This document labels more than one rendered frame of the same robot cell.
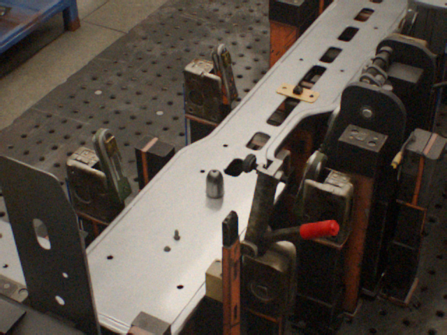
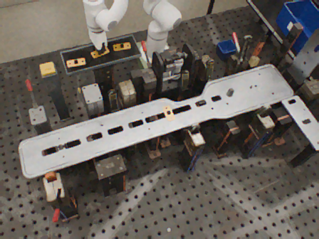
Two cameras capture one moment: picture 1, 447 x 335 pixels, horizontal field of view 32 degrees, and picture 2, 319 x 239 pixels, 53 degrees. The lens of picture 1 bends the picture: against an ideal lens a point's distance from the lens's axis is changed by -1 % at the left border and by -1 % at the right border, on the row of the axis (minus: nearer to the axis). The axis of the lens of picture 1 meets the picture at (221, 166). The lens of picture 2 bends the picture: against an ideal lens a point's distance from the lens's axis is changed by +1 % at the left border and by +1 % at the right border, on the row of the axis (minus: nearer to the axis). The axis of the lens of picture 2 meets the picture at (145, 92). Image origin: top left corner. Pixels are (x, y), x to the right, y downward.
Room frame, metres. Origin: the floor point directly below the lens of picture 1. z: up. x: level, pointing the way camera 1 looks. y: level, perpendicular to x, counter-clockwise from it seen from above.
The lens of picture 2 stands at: (2.01, 0.20, 2.36)
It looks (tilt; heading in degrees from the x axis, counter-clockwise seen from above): 57 degrees down; 216
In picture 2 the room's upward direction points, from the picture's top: 4 degrees clockwise
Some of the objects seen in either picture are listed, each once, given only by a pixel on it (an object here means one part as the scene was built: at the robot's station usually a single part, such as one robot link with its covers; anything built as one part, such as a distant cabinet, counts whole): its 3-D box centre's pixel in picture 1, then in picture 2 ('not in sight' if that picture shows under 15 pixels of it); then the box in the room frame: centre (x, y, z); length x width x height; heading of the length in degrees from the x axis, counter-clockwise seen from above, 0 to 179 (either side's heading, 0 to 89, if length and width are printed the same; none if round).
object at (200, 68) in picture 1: (209, 135); (190, 151); (1.35, 0.03, 0.87); 0.12 x 0.09 x 0.35; 60
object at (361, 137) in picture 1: (351, 229); (189, 77); (1.01, -0.23, 0.91); 0.07 x 0.05 x 0.42; 60
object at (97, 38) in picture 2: not in sight; (97, 33); (1.35, -0.57, 1.29); 0.10 x 0.07 x 0.11; 71
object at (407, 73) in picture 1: (373, 173); (169, 82); (1.13, -0.28, 0.94); 0.18 x 0.13 x 0.49; 150
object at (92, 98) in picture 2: (420, 75); (95, 114); (1.52, -0.46, 0.90); 0.13 x 0.10 x 0.41; 60
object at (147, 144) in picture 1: (158, 204); (226, 139); (1.16, 0.13, 0.84); 0.11 x 0.08 x 0.29; 60
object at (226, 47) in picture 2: not in sight; (225, 50); (0.55, -0.23, 0.74); 0.11 x 0.10 x 0.09; 150
